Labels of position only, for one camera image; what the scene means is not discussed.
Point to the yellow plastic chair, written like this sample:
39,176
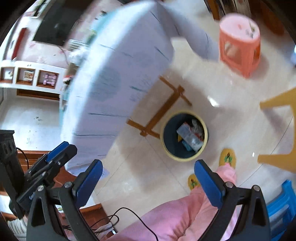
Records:
277,102

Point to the red wall hanging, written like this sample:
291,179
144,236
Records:
19,41

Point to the blue plastic stool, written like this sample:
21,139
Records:
282,208

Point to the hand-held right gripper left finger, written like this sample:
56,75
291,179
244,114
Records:
89,183

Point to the checked paper cup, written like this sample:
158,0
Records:
74,45

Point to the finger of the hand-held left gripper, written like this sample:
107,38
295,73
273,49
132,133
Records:
55,150
68,154

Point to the white wall niche shelf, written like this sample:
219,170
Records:
16,63

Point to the wooden table base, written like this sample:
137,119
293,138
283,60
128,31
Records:
166,104

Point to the black bin with yellow rim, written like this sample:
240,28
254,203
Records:
168,139

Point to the yellow embroidered slipper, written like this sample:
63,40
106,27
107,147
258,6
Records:
227,158
194,182

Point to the black television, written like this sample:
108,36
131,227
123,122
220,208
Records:
55,25

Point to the pink plastic stool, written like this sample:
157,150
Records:
240,34

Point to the foil wrapper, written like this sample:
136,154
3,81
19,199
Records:
196,126

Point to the yellow snack bag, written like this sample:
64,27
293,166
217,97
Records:
179,138

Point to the white power strip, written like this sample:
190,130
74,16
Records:
104,228

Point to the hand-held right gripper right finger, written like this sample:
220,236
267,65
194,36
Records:
208,185

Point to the pink dumbbell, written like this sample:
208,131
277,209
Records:
50,76
50,82

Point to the person's left leg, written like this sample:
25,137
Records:
161,220

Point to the wooden side cabinet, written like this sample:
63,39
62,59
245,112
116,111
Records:
92,212

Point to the clear plastic container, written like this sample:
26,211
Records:
188,136

